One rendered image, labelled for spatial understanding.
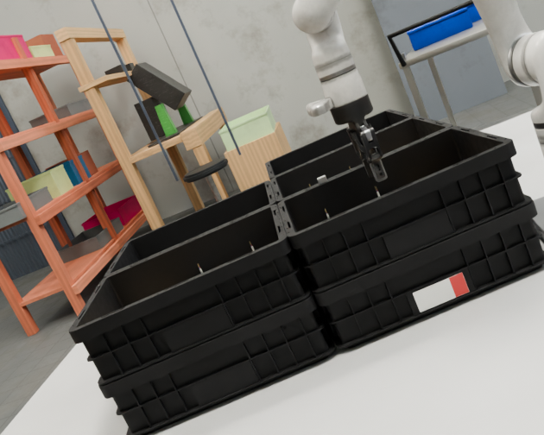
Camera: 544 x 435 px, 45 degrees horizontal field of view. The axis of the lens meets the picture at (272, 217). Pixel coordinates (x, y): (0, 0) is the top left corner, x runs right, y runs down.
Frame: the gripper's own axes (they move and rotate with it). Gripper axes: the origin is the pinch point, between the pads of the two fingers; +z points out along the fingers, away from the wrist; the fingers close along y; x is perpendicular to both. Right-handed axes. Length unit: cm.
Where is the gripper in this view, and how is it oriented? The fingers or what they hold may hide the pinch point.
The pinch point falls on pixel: (375, 170)
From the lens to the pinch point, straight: 125.4
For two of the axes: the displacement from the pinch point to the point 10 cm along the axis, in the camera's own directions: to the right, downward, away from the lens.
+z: 3.9, 9.0, 2.2
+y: -0.8, -2.0, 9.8
